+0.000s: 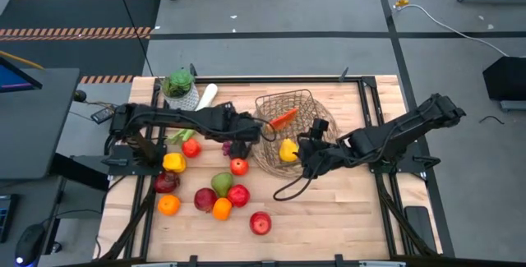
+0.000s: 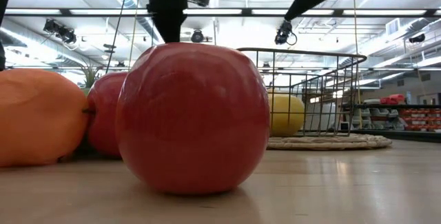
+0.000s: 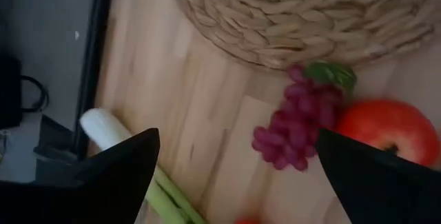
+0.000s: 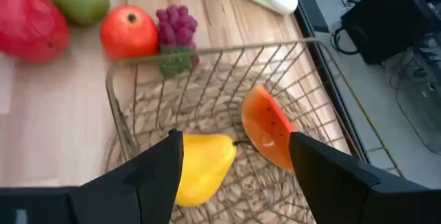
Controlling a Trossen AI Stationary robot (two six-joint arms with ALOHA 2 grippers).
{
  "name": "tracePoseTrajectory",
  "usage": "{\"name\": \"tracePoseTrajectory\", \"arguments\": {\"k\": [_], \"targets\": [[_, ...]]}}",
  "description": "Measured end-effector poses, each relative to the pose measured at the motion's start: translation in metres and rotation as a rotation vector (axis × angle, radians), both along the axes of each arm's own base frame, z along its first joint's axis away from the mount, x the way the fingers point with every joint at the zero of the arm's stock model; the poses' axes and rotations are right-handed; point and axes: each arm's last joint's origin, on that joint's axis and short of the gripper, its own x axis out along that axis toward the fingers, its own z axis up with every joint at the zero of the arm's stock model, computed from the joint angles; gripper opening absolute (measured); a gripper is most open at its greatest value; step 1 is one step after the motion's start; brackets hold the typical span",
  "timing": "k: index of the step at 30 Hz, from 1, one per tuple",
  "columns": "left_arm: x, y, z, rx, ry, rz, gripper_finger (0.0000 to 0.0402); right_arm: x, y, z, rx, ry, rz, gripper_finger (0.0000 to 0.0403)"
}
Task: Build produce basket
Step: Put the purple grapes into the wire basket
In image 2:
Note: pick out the yellow lemon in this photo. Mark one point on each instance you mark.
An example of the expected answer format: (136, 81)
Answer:
(286, 117)

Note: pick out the black ceiling spotlights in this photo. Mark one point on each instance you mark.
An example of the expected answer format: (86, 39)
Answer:
(63, 32)

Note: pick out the black overhead rig bar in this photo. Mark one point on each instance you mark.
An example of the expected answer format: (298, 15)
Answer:
(246, 11)

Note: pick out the dark red apple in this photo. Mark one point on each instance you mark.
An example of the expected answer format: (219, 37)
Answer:
(103, 120)

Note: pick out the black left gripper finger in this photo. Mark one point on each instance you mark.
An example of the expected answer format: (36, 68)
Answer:
(170, 27)

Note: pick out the potted plant patterned white pot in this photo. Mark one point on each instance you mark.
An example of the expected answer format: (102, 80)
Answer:
(90, 77)

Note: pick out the round woven placemat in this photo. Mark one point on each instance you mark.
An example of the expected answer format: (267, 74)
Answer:
(327, 143)

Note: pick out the black table frame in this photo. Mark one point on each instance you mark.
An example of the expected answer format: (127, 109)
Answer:
(406, 135)

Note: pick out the large red apple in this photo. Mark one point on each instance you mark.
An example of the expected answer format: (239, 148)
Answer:
(193, 120)

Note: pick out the black ceiling fixture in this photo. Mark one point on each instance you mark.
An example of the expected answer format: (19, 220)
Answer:
(417, 38)

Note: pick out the orange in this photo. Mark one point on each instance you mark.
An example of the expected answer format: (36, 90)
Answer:
(38, 117)

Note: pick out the round black ceiling lamp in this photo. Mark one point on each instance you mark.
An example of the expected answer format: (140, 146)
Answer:
(197, 36)

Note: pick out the black overhead camera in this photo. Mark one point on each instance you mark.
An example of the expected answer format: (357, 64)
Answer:
(283, 32)

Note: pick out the shelf with red bins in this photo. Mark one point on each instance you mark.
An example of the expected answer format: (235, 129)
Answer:
(417, 117)

